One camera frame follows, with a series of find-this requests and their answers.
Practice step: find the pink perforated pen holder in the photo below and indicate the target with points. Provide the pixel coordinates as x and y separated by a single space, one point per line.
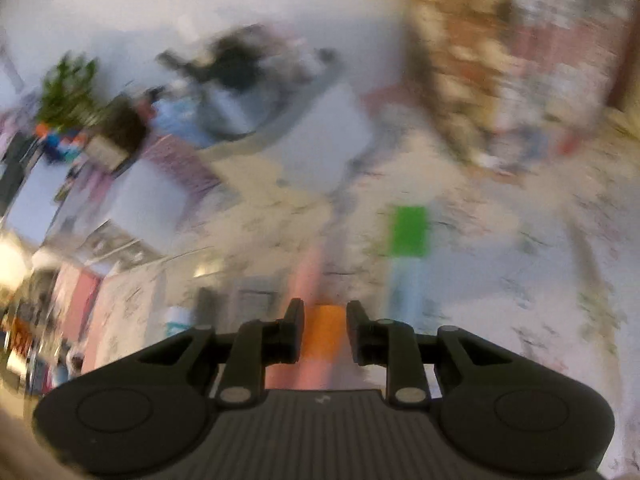
180 160

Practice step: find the green capped highlighter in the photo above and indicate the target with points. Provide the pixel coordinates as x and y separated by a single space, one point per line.
410 232

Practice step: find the clear drawer organiser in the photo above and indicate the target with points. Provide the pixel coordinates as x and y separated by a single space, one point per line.
115 250

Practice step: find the cat illustrated cover book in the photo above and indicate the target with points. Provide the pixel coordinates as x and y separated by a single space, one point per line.
450 70

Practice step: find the colourful block toy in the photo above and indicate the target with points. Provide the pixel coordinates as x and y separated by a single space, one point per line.
57 142

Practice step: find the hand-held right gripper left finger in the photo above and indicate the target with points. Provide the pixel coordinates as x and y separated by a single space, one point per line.
294 332

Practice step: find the dark plant pot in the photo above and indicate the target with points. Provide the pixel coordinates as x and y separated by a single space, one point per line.
117 135

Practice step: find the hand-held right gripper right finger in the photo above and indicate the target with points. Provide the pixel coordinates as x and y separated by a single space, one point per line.
356 332

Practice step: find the white pen holder grey rim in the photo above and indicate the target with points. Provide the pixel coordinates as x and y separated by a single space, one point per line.
300 130

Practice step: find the floral tablecloth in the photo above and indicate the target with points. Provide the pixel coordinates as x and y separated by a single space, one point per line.
500 260

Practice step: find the orange marker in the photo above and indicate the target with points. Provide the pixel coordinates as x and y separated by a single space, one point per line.
325 330

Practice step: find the white box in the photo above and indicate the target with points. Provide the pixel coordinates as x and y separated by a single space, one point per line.
150 205

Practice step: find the green plant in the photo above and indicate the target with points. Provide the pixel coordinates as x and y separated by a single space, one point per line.
67 90

